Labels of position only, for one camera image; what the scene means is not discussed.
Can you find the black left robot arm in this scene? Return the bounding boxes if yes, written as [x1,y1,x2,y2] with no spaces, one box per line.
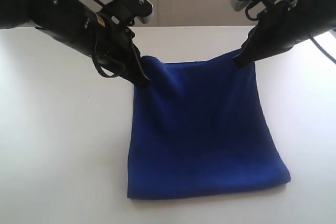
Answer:
[1,0,153,87]

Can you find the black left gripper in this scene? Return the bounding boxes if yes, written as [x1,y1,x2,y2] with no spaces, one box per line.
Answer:
[34,0,151,87]

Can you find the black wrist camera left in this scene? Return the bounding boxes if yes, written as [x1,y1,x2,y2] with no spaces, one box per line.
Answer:
[101,0,154,27]

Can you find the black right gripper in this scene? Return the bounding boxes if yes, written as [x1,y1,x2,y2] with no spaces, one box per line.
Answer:
[233,0,335,68]

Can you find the blue towel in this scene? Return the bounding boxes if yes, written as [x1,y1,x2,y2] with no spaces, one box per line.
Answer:
[127,50,291,200]

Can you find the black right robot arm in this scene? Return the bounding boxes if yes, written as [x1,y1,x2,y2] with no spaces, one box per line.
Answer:
[231,0,335,67]

